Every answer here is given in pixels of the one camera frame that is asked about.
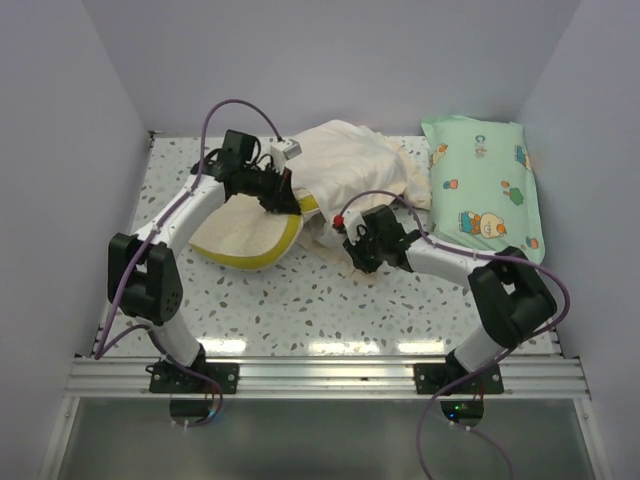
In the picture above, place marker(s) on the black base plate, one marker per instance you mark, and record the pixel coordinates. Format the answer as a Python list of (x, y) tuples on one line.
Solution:
[(201, 377), (449, 378)]

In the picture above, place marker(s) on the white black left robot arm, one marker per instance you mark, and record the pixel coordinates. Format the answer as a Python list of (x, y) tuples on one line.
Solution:
[(143, 277)]

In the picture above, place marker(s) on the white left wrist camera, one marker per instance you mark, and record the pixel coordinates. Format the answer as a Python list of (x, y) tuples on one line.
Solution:
[(283, 151)]

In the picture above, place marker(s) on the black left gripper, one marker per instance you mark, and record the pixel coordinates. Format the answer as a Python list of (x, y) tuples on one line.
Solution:
[(282, 198)]

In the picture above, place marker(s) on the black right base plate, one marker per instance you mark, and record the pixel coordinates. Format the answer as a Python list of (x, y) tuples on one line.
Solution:
[(449, 378)]

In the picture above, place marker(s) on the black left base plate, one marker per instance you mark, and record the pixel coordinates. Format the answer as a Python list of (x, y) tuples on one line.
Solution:
[(201, 377)]

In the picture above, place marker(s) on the aluminium front rail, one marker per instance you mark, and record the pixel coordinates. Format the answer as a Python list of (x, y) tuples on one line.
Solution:
[(341, 378)]

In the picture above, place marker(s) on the green cartoon print pillow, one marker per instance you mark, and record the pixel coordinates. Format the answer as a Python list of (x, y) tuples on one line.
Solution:
[(483, 187)]

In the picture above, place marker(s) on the cream yellow dotted pillow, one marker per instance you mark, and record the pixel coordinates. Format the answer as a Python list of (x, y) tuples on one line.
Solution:
[(242, 235)]

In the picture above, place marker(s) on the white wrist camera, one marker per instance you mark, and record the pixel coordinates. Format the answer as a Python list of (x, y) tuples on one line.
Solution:
[(350, 227), (283, 151)]

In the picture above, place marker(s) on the white pillowcase with cream ruffle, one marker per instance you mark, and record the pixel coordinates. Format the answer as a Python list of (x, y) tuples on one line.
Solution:
[(339, 160)]

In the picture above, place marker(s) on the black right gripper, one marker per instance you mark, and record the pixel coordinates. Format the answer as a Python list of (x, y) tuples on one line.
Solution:
[(356, 255)]

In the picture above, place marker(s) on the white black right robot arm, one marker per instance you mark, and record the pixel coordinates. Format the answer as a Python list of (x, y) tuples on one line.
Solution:
[(511, 299)]

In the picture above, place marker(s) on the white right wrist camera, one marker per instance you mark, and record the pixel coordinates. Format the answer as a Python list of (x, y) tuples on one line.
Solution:
[(350, 227)]

